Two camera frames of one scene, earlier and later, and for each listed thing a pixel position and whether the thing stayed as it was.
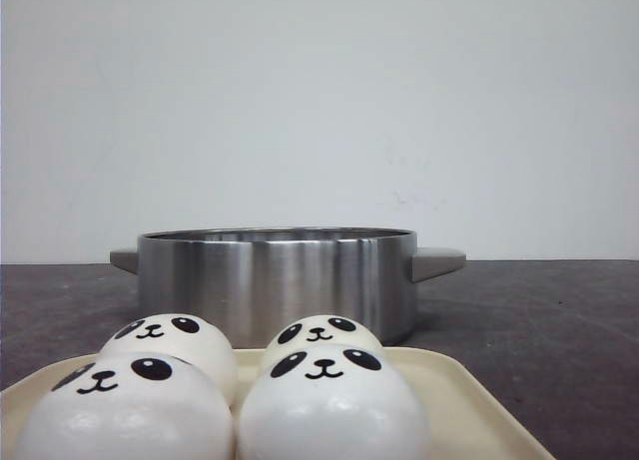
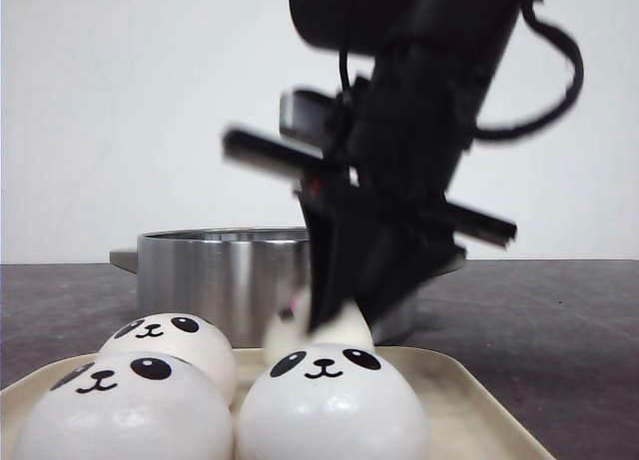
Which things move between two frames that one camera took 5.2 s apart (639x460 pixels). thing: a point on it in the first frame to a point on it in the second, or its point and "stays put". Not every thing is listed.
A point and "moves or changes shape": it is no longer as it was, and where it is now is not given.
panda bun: x=329 y=401 stays put
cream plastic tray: x=457 y=427 stays put
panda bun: x=323 y=329 moves or changes shape
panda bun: x=130 y=406 stays put
